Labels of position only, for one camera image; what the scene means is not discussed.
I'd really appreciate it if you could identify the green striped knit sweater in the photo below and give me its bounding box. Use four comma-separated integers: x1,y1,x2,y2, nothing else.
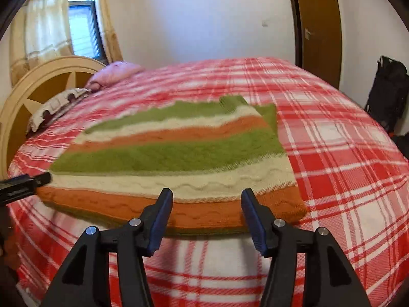
37,96,307,234

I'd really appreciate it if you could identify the grey patterned pillow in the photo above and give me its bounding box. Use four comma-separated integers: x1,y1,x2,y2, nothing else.
26,88,92,135

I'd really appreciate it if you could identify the red plaid bed cover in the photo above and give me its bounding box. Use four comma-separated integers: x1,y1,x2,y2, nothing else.
9,58,408,306

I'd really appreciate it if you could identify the cream wooden headboard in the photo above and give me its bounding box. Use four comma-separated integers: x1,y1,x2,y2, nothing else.
1,56,105,179

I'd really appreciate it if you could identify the pink pillow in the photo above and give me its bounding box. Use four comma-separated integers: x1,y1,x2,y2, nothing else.
85,61,145,92

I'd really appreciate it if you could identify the black bag on floor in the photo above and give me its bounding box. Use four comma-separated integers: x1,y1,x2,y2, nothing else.
391,132,409,159

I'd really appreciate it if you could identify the left beige curtain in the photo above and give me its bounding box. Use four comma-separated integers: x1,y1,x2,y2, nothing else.
10,0,73,86

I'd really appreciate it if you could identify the beige curtain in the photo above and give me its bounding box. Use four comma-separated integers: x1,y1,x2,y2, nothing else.
95,0,123,63
10,0,73,86

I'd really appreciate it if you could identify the right beige curtain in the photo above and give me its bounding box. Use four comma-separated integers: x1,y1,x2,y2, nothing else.
95,0,123,63

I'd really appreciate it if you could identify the window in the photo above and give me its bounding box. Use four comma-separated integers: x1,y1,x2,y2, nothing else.
68,0,107,64

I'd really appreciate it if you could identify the brown wooden door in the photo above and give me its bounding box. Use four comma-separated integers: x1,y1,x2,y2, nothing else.
290,0,343,89

